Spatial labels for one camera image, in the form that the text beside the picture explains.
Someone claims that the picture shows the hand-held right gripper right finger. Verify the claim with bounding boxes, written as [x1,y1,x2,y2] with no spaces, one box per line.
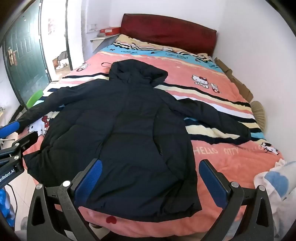
[199,159,281,241]

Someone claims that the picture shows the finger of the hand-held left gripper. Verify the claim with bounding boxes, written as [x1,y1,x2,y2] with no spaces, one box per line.
[0,131,39,171]
[0,121,21,138]

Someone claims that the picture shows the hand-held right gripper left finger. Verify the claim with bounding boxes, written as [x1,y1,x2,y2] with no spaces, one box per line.
[26,158,103,241]

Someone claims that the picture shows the black hooded puffer jacket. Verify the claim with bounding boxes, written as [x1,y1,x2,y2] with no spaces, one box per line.
[16,59,252,223]

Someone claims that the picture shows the green plastic stool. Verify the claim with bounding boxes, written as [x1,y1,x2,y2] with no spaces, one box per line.
[26,89,44,109]

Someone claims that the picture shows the white blue plush blanket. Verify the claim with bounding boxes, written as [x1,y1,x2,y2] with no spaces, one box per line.
[253,160,296,241]

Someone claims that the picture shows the green panelled door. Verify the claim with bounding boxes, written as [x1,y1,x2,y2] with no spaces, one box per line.
[2,0,52,106]

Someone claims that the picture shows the beige woven hand fan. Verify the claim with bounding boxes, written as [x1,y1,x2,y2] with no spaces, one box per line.
[251,100,267,129]

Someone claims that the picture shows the brown cardboard pieces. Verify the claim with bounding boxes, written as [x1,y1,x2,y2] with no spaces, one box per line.
[214,57,255,101]

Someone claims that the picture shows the striped cartoon printed blanket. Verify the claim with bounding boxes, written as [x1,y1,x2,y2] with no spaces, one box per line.
[22,34,286,241]

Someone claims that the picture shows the white bedside shelf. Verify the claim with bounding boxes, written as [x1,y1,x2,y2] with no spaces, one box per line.
[90,34,119,54]

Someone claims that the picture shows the red flat box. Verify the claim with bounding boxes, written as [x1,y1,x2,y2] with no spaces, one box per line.
[99,27,121,36]

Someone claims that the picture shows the dark red headboard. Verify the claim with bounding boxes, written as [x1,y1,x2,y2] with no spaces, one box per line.
[120,13,217,57]

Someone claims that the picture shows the black cable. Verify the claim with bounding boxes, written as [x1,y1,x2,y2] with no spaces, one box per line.
[9,184,19,210]

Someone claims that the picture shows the brass door handle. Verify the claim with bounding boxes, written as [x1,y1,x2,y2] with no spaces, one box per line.
[7,49,18,66]

